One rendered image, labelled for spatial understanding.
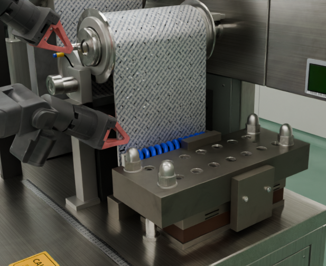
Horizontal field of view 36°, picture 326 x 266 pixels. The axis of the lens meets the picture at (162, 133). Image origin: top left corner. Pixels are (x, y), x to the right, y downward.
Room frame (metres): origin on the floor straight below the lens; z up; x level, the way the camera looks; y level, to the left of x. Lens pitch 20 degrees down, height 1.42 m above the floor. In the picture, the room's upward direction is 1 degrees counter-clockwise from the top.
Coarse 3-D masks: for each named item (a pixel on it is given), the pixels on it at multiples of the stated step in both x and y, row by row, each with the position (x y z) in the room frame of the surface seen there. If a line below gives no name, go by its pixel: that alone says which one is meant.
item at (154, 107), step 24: (168, 72) 1.02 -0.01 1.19; (192, 72) 1.06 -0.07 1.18; (120, 96) 0.95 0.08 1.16; (144, 96) 0.98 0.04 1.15; (168, 96) 1.02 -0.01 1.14; (192, 96) 1.06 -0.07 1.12; (120, 120) 0.95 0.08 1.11; (144, 120) 0.98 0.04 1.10; (168, 120) 1.02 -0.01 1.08; (192, 120) 1.06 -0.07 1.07; (144, 144) 0.98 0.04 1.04
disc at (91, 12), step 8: (88, 8) 1.00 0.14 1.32; (80, 16) 1.03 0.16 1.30; (88, 16) 1.00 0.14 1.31; (96, 16) 0.97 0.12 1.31; (104, 16) 0.96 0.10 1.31; (104, 24) 0.95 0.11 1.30; (112, 32) 0.94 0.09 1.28; (112, 40) 0.93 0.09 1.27; (112, 48) 0.93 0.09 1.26; (112, 56) 0.93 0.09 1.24; (112, 64) 0.93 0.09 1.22; (104, 72) 0.96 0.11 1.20; (112, 72) 0.94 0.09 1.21; (96, 80) 0.99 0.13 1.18; (104, 80) 0.96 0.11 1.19
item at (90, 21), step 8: (80, 24) 1.02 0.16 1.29; (88, 24) 0.99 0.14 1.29; (96, 24) 0.97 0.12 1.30; (104, 32) 0.95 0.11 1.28; (208, 32) 1.09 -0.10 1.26; (104, 40) 0.94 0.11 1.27; (208, 40) 1.09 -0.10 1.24; (104, 48) 0.95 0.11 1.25; (104, 56) 0.95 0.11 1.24; (104, 64) 0.95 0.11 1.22; (96, 72) 0.98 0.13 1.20
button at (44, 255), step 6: (42, 252) 0.76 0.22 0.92; (30, 258) 0.75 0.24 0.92; (36, 258) 0.75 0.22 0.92; (42, 258) 0.75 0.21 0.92; (48, 258) 0.74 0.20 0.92; (12, 264) 0.73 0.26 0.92; (18, 264) 0.73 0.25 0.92; (24, 264) 0.73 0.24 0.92; (30, 264) 0.73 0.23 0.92; (36, 264) 0.73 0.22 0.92; (42, 264) 0.73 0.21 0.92; (48, 264) 0.73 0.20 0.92; (54, 264) 0.73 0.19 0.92
